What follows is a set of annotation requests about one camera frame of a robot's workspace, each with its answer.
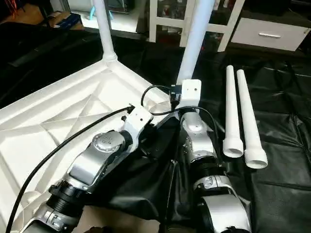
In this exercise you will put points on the white plastic table leg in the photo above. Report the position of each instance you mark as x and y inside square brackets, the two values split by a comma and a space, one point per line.
[250, 121]
[232, 111]
[197, 39]
[104, 29]

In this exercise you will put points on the white plastic table top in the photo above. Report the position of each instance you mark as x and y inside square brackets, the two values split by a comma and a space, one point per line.
[58, 111]

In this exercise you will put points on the white glass door cabinet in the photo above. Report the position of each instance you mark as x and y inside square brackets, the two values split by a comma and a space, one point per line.
[167, 23]

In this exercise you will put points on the light blue plastic hanger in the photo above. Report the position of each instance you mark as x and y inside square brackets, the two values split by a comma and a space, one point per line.
[111, 14]

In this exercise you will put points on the white drawer unit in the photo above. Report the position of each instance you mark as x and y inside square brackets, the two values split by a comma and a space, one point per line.
[267, 34]

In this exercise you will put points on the black mat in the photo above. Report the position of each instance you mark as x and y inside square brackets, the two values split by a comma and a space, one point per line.
[282, 126]

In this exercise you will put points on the blue box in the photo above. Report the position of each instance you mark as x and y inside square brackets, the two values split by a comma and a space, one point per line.
[70, 19]

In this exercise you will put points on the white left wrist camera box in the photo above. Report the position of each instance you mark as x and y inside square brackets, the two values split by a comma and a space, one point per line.
[137, 119]

